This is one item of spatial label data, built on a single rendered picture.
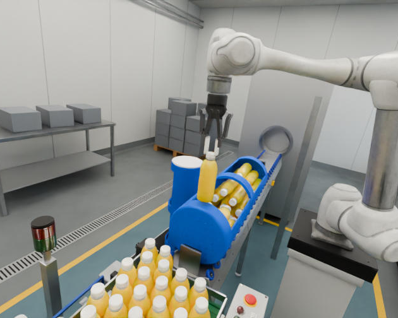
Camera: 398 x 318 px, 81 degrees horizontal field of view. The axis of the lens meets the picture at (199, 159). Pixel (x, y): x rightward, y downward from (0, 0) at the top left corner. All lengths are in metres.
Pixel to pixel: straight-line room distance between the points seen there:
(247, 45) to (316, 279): 1.11
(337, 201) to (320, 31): 5.18
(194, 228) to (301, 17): 5.70
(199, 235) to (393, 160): 0.77
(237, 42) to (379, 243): 0.86
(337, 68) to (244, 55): 0.46
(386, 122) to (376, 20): 5.22
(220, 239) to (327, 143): 5.28
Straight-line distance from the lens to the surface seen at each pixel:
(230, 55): 0.66
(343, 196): 1.24
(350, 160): 6.19
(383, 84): 0.97
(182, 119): 4.83
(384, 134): 1.01
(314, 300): 1.47
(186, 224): 1.06
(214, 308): 1.09
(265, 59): 0.75
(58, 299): 1.12
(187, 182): 1.95
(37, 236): 0.91
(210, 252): 1.08
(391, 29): 6.14
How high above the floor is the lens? 1.75
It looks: 20 degrees down
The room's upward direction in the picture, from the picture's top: 7 degrees clockwise
